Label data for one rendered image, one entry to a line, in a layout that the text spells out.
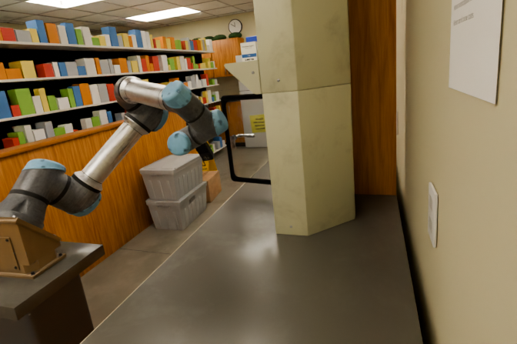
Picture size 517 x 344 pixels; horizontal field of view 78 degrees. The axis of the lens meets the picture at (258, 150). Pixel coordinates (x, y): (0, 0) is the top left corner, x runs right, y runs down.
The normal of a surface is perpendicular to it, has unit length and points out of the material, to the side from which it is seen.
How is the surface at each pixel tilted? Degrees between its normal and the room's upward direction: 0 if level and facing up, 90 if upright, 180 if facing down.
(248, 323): 0
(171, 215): 95
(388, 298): 0
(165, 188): 96
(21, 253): 90
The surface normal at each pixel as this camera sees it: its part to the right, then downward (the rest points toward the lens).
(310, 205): 0.44, 0.17
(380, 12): -0.32, 0.25
